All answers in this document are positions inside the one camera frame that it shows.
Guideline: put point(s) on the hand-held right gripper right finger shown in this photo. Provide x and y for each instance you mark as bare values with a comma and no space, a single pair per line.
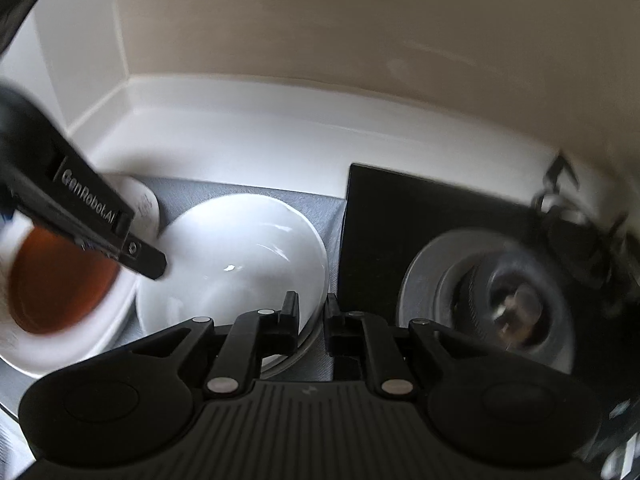
332,330

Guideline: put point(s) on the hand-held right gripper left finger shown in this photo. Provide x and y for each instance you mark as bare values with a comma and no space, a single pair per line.
290,325

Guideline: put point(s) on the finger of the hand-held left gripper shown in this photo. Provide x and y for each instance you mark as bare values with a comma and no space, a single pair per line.
147,259

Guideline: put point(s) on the plain white bowl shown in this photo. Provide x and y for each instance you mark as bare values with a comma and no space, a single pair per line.
295,360

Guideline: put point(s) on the white square floral plate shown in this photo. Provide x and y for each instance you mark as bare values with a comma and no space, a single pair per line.
100,330
142,200

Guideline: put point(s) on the white bowl with blue pattern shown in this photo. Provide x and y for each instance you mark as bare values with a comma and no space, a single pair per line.
235,265

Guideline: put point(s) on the brown round plate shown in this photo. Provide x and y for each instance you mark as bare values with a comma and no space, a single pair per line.
55,290

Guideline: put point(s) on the grey dish mat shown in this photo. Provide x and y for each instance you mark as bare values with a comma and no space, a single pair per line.
320,215

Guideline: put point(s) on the round metal stove burner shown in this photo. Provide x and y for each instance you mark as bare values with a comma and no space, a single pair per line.
450,280

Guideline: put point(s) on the black gas stove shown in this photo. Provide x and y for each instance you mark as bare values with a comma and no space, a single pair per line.
380,210

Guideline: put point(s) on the black pot support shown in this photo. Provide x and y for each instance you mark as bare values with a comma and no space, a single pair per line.
585,240

